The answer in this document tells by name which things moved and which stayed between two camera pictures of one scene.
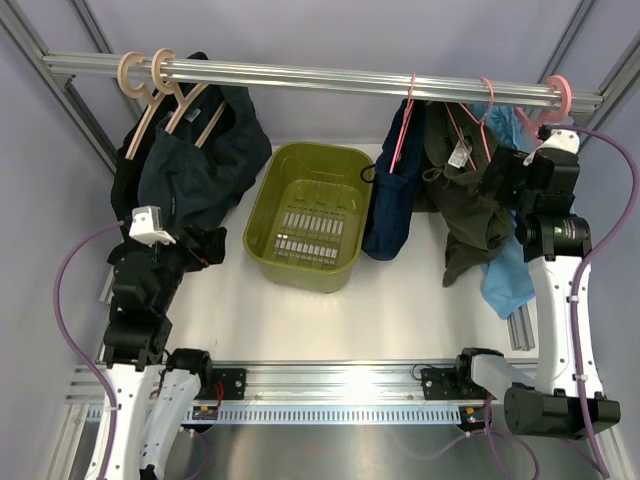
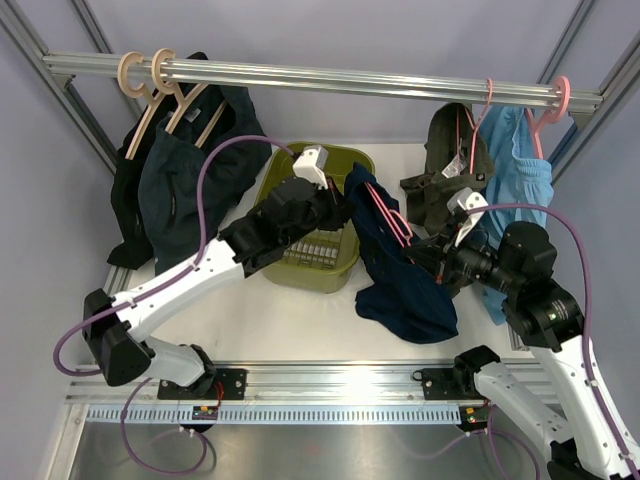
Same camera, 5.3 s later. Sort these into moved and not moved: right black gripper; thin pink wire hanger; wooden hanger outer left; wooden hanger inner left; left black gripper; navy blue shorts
Moved: left black gripper; navy blue shorts; thin pink wire hanger; right black gripper
Not moved: wooden hanger outer left; wooden hanger inner left
